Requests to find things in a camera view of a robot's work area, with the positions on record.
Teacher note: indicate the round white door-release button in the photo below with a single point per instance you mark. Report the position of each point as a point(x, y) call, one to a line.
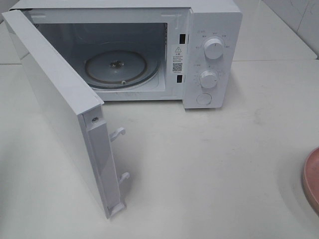
point(204, 99)

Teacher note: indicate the white microwave knob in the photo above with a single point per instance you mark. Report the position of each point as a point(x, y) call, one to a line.
point(208, 79)
point(214, 48)

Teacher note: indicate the white microwave door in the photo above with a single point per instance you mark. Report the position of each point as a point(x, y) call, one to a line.
point(73, 110)

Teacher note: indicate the pink round plate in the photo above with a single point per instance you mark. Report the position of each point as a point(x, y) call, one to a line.
point(310, 179)

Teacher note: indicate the glass microwave turntable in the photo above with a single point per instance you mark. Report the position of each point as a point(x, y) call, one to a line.
point(119, 69)

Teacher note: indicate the white microwave oven body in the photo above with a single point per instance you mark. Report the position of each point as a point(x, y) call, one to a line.
point(173, 31)

